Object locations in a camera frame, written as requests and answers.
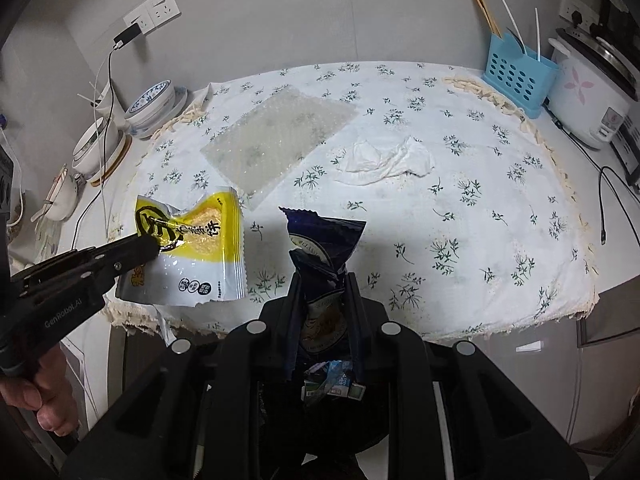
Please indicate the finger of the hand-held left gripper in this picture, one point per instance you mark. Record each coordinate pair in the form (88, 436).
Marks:
(115, 267)
(100, 252)

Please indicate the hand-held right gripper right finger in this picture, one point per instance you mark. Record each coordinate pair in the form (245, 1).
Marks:
(357, 315)

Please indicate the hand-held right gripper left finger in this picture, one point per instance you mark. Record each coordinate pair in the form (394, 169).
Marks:
(292, 315)

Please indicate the dark blue snack packet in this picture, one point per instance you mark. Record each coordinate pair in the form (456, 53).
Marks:
(320, 245)

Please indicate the yellow snack packet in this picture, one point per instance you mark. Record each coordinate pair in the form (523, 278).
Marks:
(210, 240)

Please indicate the black-lined trash bin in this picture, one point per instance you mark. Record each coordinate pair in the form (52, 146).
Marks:
(325, 430)

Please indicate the person's left hand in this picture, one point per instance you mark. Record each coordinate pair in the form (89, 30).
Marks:
(45, 400)

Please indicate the blue white milk carton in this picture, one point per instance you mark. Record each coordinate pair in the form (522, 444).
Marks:
(339, 374)

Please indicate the white bowl with spoon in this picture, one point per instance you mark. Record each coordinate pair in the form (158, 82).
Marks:
(60, 195)

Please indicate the grey small carton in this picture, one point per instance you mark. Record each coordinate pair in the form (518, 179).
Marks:
(355, 391)

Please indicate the green white small carton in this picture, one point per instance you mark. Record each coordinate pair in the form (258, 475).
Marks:
(314, 392)

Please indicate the round wooden board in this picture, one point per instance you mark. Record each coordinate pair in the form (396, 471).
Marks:
(117, 162)

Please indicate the stacked white bowls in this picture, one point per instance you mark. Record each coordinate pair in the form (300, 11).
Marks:
(92, 147)

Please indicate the white floral fringed tablecloth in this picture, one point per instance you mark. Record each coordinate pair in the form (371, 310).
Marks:
(450, 210)

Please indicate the white utensil holder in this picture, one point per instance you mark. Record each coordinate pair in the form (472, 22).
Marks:
(102, 102)

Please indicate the crumpled white tissue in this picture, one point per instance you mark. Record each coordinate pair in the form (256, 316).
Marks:
(385, 162)

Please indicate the blue patterned white bowl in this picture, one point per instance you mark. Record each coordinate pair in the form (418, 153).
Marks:
(150, 102)

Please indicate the clear bubble wrap sheet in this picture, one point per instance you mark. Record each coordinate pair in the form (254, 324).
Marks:
(280, 140)

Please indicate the black charger plug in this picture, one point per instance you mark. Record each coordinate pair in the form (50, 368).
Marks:
(127, 36)

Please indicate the blue plastic utensil basket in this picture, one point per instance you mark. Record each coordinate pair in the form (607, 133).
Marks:
(517, 77)

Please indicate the white flower-print rice cooker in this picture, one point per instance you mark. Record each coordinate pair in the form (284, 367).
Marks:
(590, 95)

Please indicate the wooden chopstick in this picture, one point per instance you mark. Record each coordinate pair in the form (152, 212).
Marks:
(489, 10)
(482, 10)

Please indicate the white double wall socket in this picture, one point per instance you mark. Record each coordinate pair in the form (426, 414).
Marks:
(152, 10)

